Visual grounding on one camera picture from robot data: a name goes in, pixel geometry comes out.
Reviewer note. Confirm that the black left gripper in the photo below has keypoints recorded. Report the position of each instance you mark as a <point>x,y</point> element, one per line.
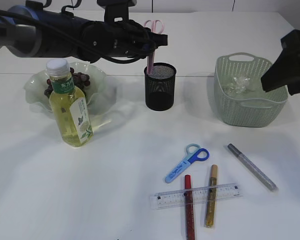
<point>119,40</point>

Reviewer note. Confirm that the purple artificial grape bunch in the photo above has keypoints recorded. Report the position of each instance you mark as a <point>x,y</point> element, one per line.
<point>66,84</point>

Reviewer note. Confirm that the clear plastic sheet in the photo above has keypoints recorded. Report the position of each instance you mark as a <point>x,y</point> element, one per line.
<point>238,86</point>

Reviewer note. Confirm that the yellow tea plastic bottle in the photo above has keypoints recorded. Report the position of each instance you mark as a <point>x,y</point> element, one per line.
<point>70,110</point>

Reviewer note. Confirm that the blue scissors with cover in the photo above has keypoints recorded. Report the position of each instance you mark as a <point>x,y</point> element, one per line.
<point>193,153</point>

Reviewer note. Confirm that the transparent plastic ruler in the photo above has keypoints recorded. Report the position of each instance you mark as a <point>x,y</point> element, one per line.
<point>176,198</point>

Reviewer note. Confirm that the silver glitter pen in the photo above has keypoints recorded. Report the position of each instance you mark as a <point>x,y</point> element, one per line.
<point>260,175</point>

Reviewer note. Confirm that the gold glitter pen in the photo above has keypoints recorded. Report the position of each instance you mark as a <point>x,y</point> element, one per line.
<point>211,197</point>

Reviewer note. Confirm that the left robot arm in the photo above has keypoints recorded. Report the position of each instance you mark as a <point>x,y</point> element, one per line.
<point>31,31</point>

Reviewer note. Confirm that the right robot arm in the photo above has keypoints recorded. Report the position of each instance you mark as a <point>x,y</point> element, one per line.
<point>285,71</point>

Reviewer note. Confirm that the black mesh pen holder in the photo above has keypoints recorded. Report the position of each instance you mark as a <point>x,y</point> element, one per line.
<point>160,86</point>

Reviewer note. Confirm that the green plastic woven basket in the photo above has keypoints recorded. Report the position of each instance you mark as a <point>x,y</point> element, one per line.
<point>254,110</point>

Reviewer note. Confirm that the green wavy glass plate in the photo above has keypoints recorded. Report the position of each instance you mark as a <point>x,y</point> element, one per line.
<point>35,86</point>

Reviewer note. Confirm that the red glitter pen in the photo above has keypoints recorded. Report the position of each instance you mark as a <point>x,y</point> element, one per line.
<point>189,212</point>

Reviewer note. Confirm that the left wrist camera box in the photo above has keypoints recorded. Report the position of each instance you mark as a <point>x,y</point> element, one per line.
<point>114,9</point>

